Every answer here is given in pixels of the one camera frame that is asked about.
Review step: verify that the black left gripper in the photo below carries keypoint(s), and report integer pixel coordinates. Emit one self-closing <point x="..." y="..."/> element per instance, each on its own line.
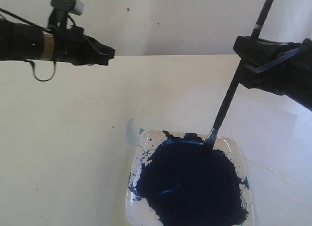
<point x="72" y="46"/>

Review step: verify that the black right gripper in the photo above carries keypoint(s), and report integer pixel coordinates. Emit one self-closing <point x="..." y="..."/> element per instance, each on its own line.
<point x="293" y="77"/>

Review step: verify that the black paintbrush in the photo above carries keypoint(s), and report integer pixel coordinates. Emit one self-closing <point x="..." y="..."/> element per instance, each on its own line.
<point x="209" y="142"/>

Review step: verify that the white paper sheet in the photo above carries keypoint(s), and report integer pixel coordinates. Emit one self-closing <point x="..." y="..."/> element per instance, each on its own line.
<point x="274" y="135"/>

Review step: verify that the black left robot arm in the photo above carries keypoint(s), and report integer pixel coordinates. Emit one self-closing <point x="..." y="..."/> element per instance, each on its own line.
<point x="20" y="42"/>

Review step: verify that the white backdrop cloth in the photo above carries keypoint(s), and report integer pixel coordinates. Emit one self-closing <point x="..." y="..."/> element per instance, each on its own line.
<point x="177" y="27"/>

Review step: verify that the white square paint plate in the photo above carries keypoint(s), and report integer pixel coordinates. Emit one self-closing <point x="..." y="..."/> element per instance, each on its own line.
<point x="173" y="184"/>

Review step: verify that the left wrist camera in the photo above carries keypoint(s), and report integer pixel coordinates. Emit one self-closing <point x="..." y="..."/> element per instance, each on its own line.
<point x="61" y="12"/>

